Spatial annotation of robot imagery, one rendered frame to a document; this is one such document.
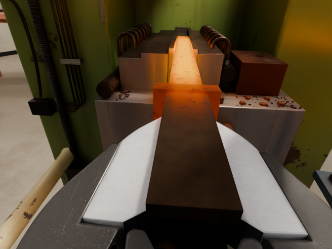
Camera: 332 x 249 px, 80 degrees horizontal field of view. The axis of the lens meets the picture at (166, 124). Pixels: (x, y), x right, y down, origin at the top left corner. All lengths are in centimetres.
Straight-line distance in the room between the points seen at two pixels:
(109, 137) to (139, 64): 16
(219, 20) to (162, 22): 22
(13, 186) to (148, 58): 149
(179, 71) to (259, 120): 24
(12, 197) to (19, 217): 105
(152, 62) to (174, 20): 48
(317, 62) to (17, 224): 81
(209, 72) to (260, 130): 15
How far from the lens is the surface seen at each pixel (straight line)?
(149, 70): 41
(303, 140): 74
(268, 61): 44
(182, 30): 79
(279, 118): 41
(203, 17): 87
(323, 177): 62
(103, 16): 56
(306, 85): 65
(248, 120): 40
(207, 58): 40
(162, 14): 87
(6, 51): 608
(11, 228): 60
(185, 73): 19
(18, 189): 170
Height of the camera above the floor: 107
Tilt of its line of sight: 31 degrees down
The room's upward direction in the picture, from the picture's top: 1 degrees clockwise
